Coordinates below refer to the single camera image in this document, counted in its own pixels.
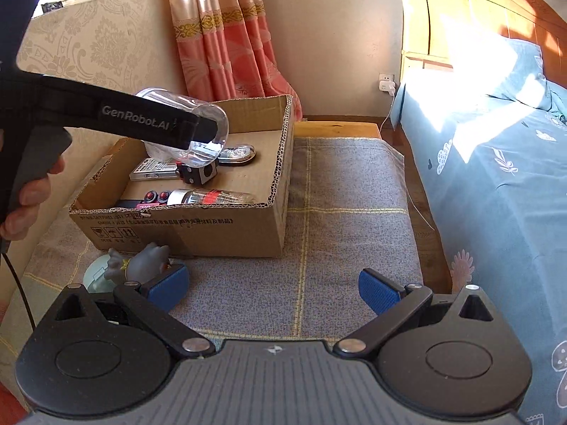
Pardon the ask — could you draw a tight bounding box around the brown cardboard box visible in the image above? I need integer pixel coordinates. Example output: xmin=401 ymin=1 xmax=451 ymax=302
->
xmin=68 ymin=94 xmax=295 ymax=258

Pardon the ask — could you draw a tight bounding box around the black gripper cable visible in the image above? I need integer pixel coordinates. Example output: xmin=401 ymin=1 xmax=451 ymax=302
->
xmin=0 ymin=238 xmax=37 ymax=334

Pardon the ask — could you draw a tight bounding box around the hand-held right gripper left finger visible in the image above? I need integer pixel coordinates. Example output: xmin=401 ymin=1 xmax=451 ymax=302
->
xmin=53 ymin=263 xmax=218 ymax=359

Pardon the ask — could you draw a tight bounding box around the white box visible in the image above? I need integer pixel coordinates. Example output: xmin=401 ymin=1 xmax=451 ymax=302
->
xmin=129 ymin=158 xmax=180 ymax=182

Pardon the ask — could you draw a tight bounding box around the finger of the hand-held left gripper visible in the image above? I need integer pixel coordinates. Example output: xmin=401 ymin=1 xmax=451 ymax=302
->
xmin=183 ymin=114 xmax=220 ymax=152

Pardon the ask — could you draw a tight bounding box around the black cube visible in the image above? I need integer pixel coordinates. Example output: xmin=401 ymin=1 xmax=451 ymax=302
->
xmin=176 ymin=159 xmax=219 ymax=186

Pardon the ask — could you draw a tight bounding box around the clear oval plastic case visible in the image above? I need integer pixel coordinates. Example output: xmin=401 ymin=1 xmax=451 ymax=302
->
xmin=219 ymin=143 xmax=258 ymax=167

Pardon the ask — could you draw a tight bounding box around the blue pillow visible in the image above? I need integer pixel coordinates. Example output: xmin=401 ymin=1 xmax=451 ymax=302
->
xmin=438 ymin=13 xmax=549 ymax=111

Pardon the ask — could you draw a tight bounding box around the grey toy figure green base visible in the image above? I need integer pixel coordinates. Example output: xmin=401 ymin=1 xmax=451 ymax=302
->
xmin=83 ymin=243 xmax=173 ymax=295

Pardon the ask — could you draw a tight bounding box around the red black toy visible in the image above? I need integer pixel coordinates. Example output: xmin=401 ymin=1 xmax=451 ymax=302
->
xmin=116 ymin=190 xmax=176 ymax=210

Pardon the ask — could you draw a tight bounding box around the grey checked cloth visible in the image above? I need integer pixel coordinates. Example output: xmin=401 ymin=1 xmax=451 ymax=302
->
xmin=0 ymin=136 xmax=425 ymax=351

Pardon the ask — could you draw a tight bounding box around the wooden bed headboard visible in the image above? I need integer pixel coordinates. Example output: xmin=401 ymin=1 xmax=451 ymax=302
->
xmin=398 ymin=0 xmax=567 ymax=95

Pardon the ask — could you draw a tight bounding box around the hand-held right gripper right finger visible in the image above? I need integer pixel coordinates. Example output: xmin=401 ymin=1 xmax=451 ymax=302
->
xmin=332 ymin=268 xmax=501 ymax=359

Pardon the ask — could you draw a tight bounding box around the white charger cable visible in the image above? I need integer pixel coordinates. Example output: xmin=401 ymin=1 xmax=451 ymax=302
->
xmin=380 ymin=93 xmax=398 ymax=132

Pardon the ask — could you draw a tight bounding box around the blue floral bedsheet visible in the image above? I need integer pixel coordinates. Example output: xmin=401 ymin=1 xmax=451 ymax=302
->
xmin=390 ymin=38 xmax=567 ymax=425

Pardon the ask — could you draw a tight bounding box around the person's left hand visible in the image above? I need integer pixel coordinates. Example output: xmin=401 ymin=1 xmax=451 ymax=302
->
xmin=0 ymin=127 xmax=67 ymax=240

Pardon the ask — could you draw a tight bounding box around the clear bottle red label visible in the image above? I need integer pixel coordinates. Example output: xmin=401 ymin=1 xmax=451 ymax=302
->
xmin=168 ymin=188 xmax=257 ymax=206

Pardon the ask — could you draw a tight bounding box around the pink patterned curtain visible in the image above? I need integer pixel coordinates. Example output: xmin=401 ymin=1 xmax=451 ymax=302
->
xmin=164 ymin=0 xmax=304 ymax=120

